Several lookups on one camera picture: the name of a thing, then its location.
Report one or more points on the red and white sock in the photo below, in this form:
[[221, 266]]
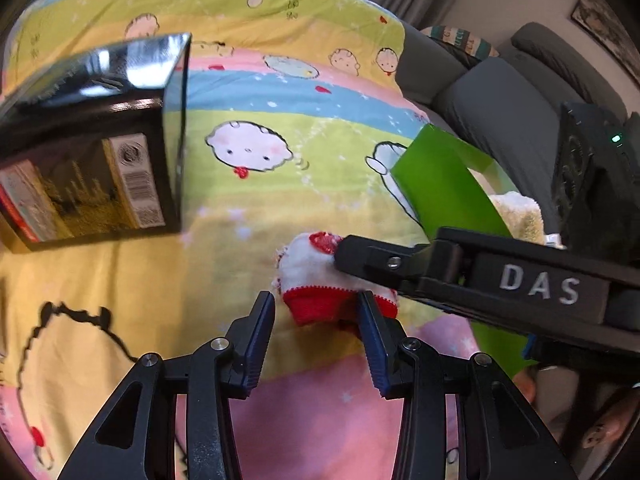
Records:
[[315, 280]]

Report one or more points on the framed wall picture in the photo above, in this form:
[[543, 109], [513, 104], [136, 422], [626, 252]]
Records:
[[610, 22]]

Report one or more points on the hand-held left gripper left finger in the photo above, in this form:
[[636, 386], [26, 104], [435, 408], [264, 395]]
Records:
[[257, 345]]

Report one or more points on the black and gold tin box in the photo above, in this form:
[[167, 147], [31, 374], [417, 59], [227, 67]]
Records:
[[100, 160]]

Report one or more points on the cream towel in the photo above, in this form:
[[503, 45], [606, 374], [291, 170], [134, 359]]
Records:
[[522, 215]]

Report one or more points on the green box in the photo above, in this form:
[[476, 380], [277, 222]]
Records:
[[440, 180]]

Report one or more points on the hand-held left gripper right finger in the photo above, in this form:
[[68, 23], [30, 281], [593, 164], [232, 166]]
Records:
[[375, 350]]

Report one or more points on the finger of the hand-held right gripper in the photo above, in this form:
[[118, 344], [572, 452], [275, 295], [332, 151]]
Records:
[[380, 260]]

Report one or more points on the cartoon printed blanket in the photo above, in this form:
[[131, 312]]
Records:
[[300, 110]]

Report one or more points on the grey sofa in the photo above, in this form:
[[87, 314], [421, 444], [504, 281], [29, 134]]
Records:
[[505, 110]]

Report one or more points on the person's right hand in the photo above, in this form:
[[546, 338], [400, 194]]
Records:
[[602, 427]]

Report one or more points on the striped pillow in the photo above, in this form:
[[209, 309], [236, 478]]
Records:
[[465, 42]]

